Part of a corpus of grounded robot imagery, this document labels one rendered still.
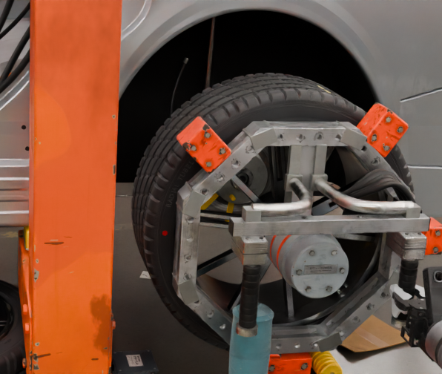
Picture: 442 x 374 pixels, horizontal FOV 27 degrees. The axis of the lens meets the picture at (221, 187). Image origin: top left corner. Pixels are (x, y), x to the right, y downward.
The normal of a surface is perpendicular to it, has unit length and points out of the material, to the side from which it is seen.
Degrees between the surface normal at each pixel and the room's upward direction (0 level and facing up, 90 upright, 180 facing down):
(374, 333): 2
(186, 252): 90
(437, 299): 59
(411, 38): 90
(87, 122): 90
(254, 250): 90
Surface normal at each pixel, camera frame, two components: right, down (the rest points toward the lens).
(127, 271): 0.07, -0.95
